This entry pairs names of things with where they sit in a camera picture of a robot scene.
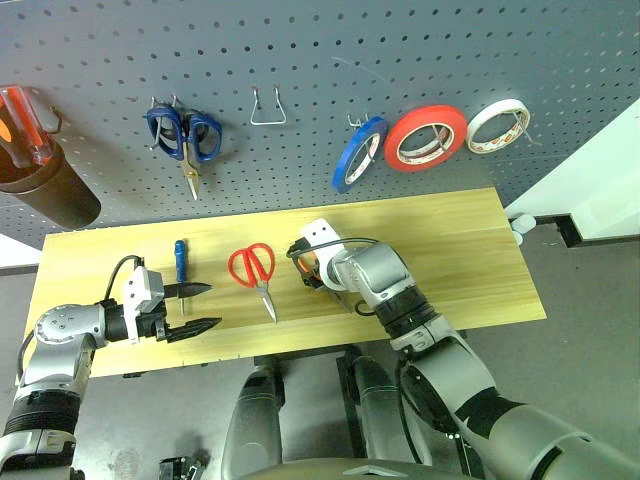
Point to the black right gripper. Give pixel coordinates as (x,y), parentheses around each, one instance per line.
(314,281)

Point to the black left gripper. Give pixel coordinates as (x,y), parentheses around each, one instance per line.
(150,320)

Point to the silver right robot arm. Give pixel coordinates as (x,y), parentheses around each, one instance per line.
(450,370)

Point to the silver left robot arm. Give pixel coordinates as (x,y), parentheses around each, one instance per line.
(55,350)

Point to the blue tape roll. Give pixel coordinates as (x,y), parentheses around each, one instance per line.
(345,167)

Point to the red tape roll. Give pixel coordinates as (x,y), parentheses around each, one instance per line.
(400,150)

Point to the silver tape peg hook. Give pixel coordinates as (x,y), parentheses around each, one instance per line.
(441,140)
(525,131)
(361,125)

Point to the white tape roll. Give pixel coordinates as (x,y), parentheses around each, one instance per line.
(487,147)

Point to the grey perforated pegboard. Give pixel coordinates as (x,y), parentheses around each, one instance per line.
(310,60)

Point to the small black floor device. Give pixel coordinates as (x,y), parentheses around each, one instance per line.
(182,466)

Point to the silver scissors peg hook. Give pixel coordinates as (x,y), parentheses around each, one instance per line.
(159,137)

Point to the brown cup holder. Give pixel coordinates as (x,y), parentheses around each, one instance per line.
(47,192)

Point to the white round knob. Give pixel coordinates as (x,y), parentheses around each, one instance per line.
(521,224)

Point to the brown cup holder hook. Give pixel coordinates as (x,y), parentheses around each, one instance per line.
(59,120)

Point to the white panel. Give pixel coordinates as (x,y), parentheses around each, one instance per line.
(590,180)

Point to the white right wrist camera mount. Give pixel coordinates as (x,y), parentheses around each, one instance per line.
(322,250)

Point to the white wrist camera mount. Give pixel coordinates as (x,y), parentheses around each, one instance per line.
(322,250)
(142,287)

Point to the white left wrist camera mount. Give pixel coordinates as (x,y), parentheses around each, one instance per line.
(142,287)

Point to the black table support frame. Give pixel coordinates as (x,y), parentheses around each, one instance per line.
(320,352)

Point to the black metal bracket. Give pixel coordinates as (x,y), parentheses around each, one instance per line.
(570,231)

